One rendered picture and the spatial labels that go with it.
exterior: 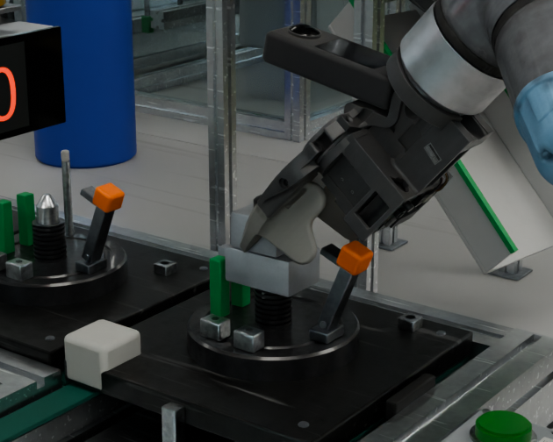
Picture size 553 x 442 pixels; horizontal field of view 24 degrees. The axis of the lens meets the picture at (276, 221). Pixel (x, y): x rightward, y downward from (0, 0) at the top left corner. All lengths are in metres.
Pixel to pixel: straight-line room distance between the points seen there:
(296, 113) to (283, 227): 1.10
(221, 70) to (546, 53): 0.55
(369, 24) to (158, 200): 0.70
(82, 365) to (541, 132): 0.44
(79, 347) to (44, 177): 0.90
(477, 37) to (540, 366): 0.34
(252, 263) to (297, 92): 1.05
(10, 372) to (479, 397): 0.37
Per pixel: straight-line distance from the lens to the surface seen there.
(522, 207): 1.24
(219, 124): 1.27
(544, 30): 0.78
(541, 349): 1.09
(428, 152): 0.89
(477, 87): 0.86
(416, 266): 1.53
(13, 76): 0.90
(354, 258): 0.96
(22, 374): 1.05
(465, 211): 1.16
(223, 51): 1.25
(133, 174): 1.90
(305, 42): 0.94
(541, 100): 0.75
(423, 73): 0.86
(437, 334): 1.07
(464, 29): 0.84
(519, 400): 1.06
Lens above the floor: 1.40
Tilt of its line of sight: 19 degrees down
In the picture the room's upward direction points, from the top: straight up
